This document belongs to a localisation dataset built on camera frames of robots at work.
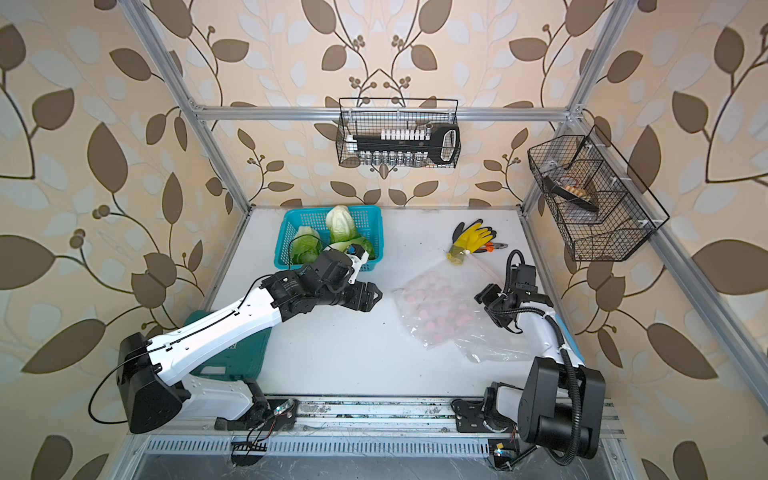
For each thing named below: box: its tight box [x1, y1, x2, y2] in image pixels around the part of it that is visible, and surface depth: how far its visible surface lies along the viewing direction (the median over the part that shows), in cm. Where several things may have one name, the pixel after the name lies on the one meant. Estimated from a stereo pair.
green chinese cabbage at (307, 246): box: [291, 226, 323, 265], surface depth 98 cm
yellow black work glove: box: [446, 219, 497, 265], surface depth 110 cm
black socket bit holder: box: [347, 124, 460, 165], surface depth 87 cm
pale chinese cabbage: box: [326, 205, 356, 243], surface depth 100 cm
